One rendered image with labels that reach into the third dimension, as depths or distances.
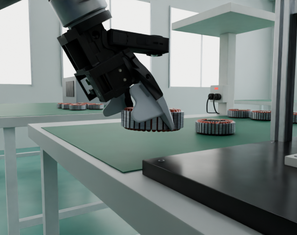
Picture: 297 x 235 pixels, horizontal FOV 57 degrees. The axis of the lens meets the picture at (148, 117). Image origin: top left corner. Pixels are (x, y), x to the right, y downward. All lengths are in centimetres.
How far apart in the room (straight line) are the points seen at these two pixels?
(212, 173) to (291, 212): 11
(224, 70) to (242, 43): 592
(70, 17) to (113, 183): 24
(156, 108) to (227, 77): 107
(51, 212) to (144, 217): 83
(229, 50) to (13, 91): 369
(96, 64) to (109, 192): 19
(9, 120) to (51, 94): 327
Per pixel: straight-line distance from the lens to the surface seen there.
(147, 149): 56
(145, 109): 41
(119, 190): 38
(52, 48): 478
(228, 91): 145
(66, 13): 42
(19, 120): 147
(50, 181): 109
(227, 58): 148
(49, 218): 114
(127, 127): 45
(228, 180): 32
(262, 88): 799
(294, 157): 40
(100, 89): 40
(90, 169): 47
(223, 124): 75
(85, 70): 41
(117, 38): 43
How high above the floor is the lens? 86
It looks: 5 degrees down
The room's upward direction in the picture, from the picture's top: straight up
